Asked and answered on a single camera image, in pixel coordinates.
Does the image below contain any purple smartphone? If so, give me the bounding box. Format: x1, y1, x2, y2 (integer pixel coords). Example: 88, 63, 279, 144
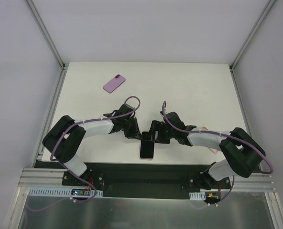
103, 74, 126, 94

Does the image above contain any right aluminium frame post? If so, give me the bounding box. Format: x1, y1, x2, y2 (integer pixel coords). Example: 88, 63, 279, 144
230, 0, 278, 73

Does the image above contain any aluminium frame post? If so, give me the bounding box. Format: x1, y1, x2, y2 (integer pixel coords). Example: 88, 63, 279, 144
230, 0, 278, 73
24, 0, 66, 70

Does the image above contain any phone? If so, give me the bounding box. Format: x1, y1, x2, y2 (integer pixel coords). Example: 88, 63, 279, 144
139, 141, 155, 160

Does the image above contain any front aluminium rail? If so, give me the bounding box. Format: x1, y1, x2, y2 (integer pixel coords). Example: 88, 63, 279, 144
18, 168, 65, 187

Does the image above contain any left aluminium frame post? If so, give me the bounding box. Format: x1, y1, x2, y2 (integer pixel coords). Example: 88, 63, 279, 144
24, 0, 66, 70

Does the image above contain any right white cable duct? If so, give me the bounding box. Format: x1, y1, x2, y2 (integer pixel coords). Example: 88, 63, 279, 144
189, 191, 206, 201

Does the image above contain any white cable duct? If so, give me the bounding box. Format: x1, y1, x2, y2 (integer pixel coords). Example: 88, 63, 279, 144
29, 187, 103, 198
189, 191, 206, 201

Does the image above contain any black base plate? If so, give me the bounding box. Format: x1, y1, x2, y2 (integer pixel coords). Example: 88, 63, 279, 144
33, 160, 231, 198

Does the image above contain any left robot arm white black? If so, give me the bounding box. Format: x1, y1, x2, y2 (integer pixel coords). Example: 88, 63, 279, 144
42, 103, 142, 186

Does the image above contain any left white cable duct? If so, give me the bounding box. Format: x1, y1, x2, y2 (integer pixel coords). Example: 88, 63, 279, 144
29, 187, 103, 198

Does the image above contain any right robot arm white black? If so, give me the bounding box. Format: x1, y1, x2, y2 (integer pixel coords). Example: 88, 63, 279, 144
139, 112, 265, 190

